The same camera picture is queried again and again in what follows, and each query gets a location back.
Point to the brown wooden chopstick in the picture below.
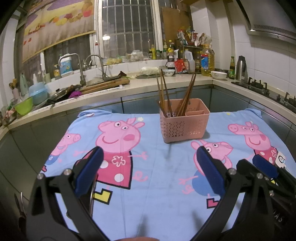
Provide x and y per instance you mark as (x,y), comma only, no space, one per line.
(186,98)
(162,94)
(160,99)
(181,107)
(167,94)

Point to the wooden cutting board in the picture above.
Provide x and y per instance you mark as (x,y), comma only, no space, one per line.
(104,85)

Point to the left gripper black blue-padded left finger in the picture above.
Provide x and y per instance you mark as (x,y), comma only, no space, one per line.
(44,217)

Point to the black gas stove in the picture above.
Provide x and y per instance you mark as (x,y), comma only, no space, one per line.
(262,89)

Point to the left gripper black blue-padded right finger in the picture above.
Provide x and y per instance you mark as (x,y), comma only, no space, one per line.
(228,184)

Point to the black pan with lid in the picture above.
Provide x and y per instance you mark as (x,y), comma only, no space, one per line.
(62,94)

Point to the green plastic bowl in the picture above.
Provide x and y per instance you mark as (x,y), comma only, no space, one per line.
(24,107)

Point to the pink plastic utensil basket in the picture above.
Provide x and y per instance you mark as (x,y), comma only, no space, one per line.
(191,125)

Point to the green glass sauce bottle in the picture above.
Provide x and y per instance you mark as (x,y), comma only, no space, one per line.
(232,68)

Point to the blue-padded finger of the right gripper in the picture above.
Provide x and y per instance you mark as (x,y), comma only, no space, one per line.
(269,194)

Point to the yellow cooking oil bottle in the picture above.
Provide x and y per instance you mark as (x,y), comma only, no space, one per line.
(207,60)

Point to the white ceramic bowl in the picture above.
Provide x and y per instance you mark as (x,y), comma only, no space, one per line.
(218,75)

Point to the blue plastic container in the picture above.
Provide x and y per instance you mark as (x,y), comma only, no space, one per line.
(38,92)

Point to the blue cartoon pig cloth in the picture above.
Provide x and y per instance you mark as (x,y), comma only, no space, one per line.
(148,188)

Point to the fruit pattern window blind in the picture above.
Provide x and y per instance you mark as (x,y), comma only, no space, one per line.
(52,22)

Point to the chrome kitchen faucet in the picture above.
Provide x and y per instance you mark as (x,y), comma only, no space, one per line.
(76,65)

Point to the steel range hood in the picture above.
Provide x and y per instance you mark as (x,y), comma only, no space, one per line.
(268,18)

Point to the steel kettle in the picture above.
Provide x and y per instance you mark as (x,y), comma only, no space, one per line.
(241,70)

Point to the blue detergent jug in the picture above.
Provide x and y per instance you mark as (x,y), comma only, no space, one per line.
(65,64)

